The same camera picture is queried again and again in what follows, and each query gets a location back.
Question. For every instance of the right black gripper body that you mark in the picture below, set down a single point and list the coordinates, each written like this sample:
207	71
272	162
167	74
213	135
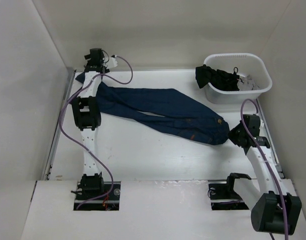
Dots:
235	133

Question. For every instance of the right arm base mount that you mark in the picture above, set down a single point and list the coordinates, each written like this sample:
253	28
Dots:
222	195

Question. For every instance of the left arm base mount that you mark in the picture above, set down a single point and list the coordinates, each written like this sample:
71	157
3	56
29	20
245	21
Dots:
94	194

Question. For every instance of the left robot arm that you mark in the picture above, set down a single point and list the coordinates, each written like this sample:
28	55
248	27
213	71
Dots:
88	119

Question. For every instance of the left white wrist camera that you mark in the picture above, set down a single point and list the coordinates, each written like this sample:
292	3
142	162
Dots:
112	63

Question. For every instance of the black garment in basket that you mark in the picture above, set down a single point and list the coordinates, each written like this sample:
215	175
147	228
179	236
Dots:
219	79

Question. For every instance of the dark blue denim trousers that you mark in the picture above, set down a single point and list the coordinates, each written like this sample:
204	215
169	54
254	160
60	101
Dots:
165	110

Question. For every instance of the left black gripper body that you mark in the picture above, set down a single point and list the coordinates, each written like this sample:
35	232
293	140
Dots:
105	69

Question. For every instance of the grey white garment in basket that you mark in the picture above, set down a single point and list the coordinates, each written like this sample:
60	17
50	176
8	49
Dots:
246	83

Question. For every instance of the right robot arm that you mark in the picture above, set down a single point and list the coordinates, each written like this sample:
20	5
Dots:
273	208

